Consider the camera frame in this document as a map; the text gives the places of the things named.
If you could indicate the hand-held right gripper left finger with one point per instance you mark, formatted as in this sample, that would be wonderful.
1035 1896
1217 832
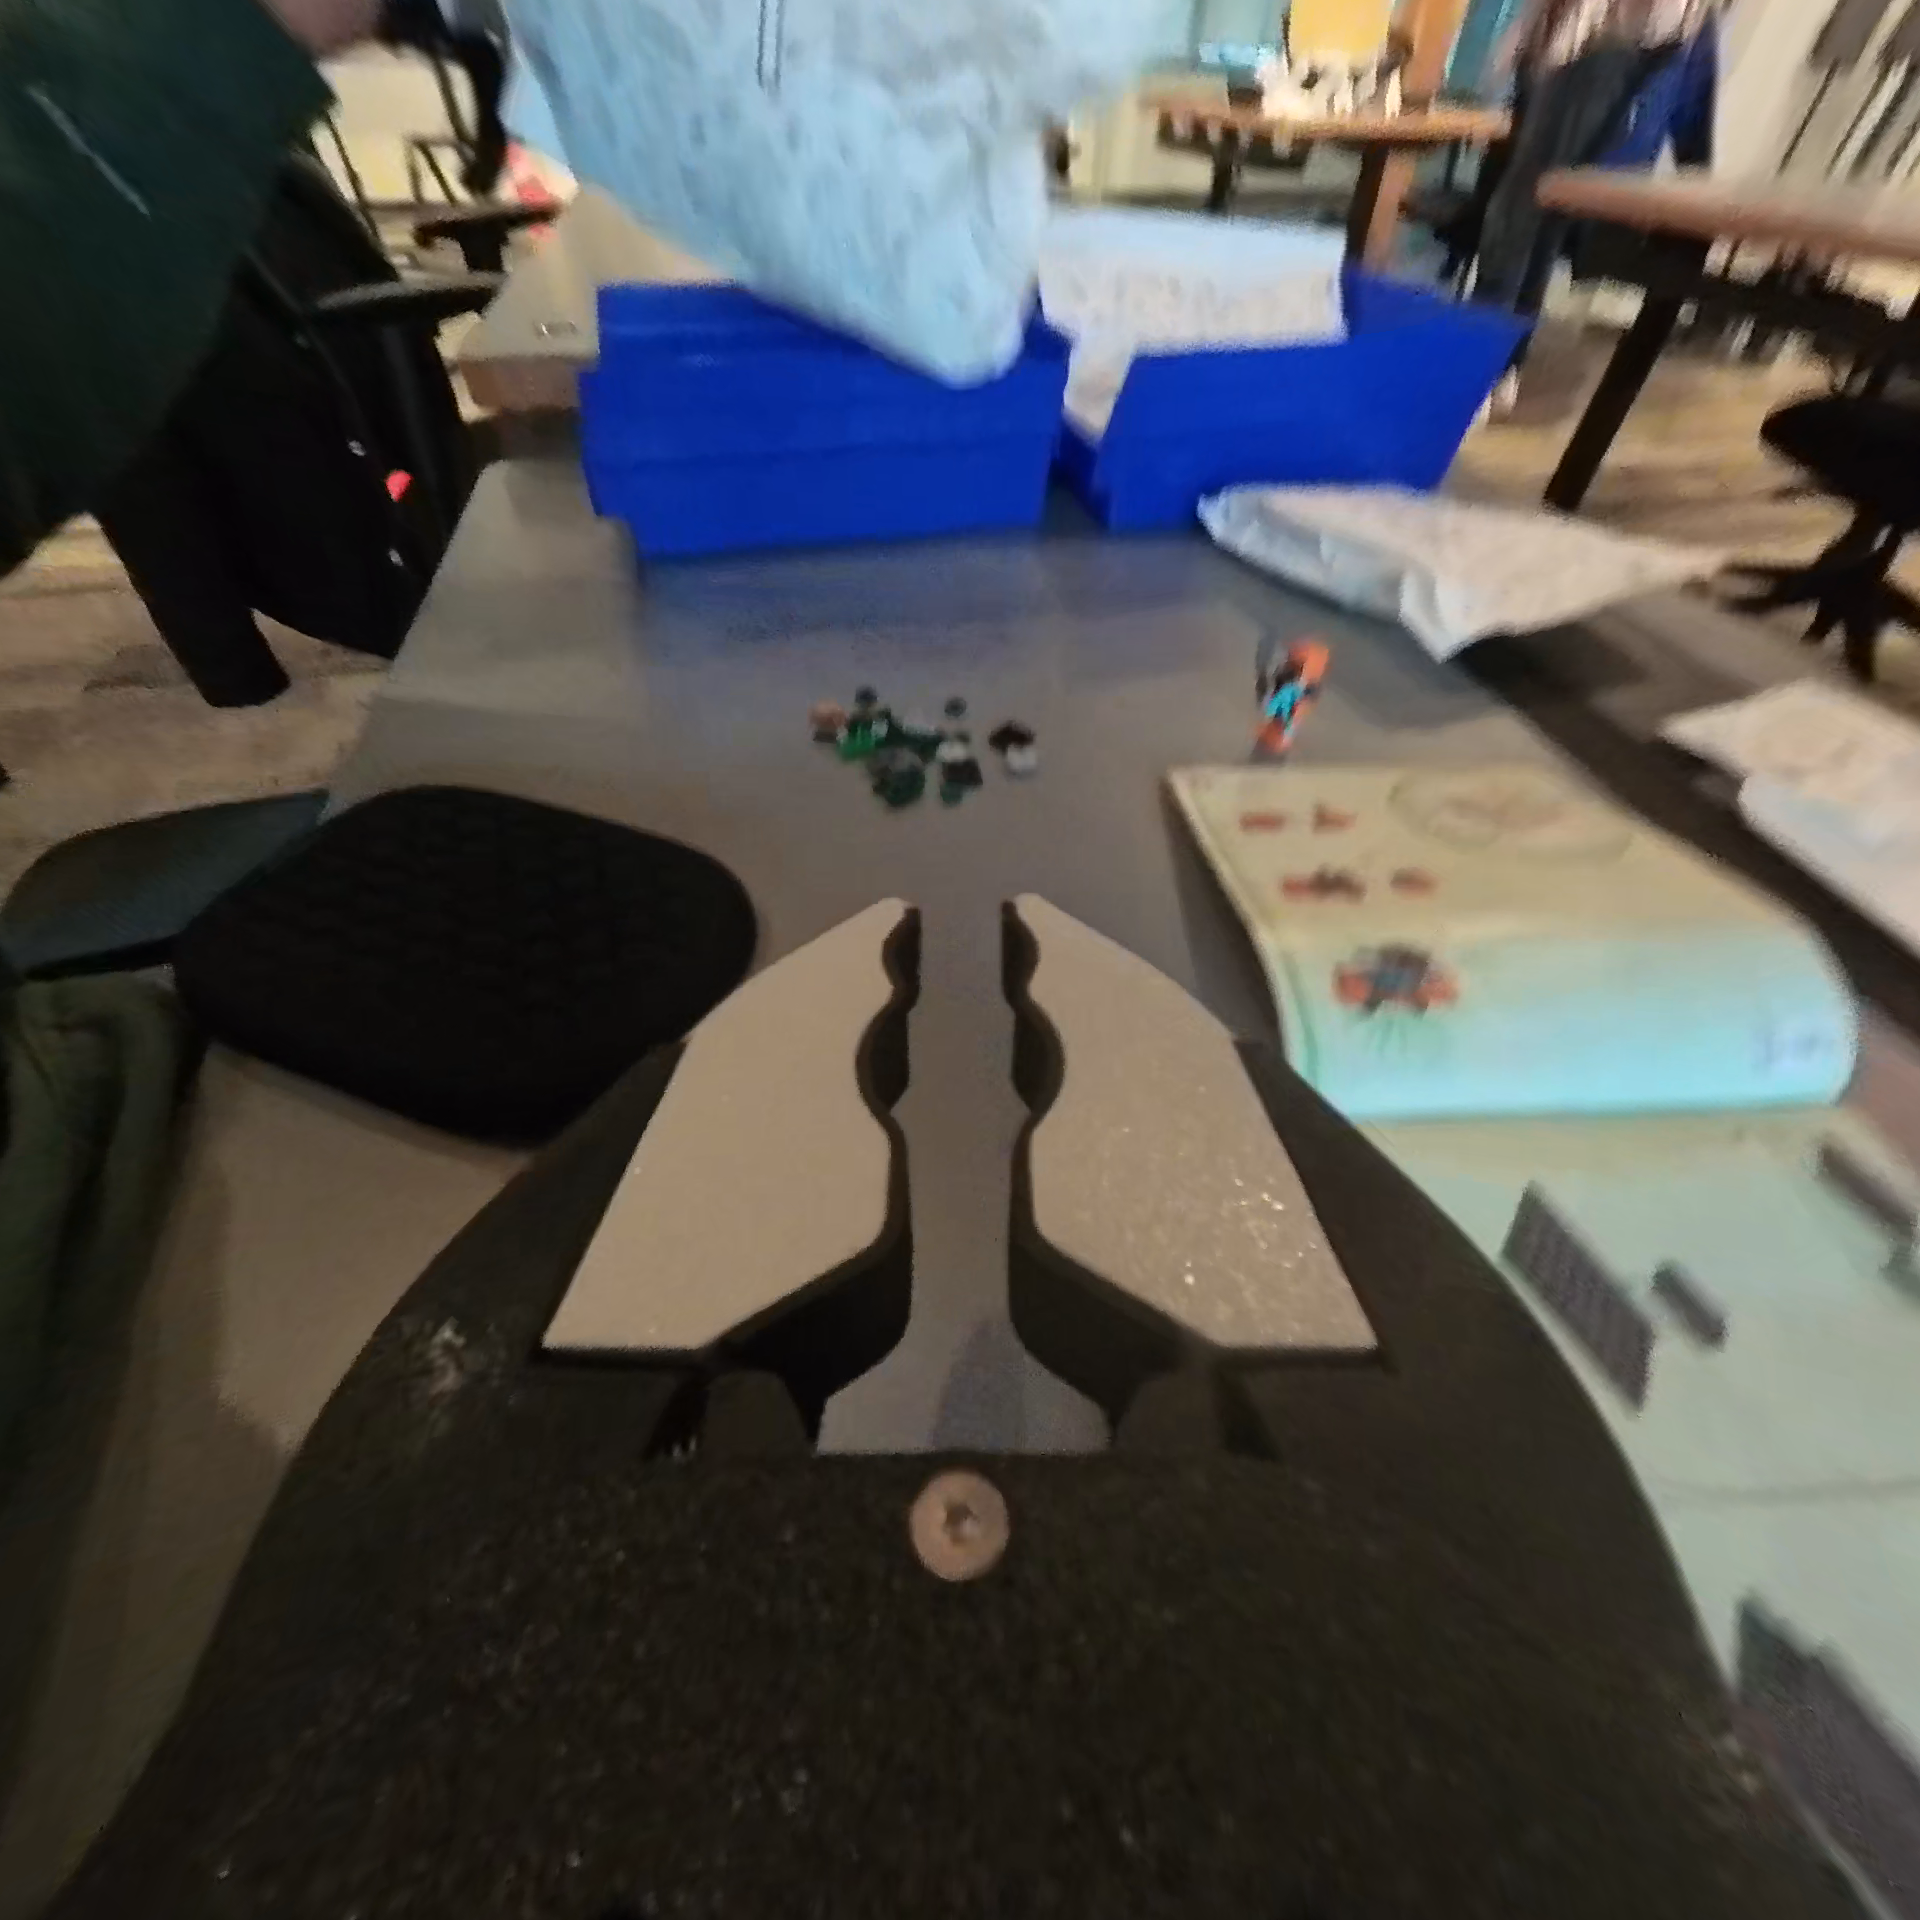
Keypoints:
733 1172

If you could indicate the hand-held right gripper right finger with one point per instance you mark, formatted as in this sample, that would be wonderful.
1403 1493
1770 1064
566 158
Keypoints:
1184 1172

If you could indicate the building instruction booklet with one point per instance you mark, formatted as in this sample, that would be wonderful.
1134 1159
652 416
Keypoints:
1499 960

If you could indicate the pile of small toy bricks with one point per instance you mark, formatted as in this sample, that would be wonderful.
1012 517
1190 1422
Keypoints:
922 743

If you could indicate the blue plastic bin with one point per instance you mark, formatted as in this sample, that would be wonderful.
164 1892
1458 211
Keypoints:
1306 422
810 451

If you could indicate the person's left forearm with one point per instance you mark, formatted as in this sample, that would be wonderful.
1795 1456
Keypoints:
136 224

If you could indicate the dark desk with wooden edge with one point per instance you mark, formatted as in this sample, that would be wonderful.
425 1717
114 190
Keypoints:
1588 750

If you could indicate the pale grey desk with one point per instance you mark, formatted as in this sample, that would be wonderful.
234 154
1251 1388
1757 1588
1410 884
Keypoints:
523 300

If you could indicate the black textured pad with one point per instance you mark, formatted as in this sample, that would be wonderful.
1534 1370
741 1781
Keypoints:
481 960

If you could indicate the orange toy brick model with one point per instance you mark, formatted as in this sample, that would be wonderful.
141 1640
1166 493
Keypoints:
1290 699

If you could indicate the person's dark green jacket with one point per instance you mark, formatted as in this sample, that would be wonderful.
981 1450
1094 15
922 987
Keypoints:
76 1202

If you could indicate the black chair armrest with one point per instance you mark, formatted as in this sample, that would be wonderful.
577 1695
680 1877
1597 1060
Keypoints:
136 885

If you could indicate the black jacket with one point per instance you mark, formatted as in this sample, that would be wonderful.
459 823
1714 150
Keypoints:
284 495

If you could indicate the black office chair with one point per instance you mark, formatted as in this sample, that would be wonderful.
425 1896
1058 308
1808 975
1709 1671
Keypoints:
1844 451
451 224

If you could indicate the wooden table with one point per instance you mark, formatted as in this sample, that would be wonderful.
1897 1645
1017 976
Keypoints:
1723 211
1348 128

